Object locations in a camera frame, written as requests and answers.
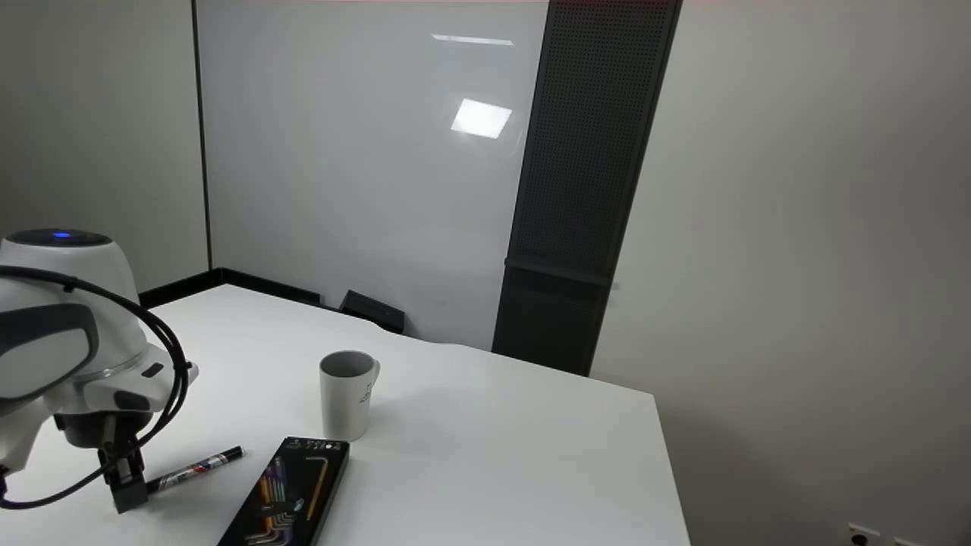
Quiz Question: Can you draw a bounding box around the black vertical wall pillar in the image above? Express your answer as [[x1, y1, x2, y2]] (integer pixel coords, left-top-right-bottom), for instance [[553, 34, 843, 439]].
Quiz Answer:
[[488, 0, 686, 379]]

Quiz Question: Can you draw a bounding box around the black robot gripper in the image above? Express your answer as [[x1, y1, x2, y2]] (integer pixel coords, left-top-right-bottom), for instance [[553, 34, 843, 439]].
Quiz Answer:
[[52, 386, 165, 516]]

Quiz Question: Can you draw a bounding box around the white mug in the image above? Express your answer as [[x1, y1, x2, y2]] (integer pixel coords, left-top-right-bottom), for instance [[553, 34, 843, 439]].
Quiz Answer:
[[315, 348, 382, 443]]

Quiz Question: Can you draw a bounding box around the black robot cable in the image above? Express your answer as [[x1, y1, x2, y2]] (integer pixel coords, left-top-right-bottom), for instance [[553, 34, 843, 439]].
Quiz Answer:
[[0, 263, 194, 509]]

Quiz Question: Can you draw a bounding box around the white glossy whiteboard panel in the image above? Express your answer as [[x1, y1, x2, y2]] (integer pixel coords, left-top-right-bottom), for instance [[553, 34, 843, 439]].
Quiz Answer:
[[192, 0, 553, 353]]

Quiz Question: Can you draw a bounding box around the black hex key set box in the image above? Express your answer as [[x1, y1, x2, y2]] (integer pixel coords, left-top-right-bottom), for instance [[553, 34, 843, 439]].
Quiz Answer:
[[214, 433, 352, 546]]

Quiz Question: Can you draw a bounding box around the black marker with white cap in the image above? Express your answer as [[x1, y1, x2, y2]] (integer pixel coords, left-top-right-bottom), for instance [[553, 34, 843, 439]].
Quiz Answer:
[[143, 443, 245, 495]]

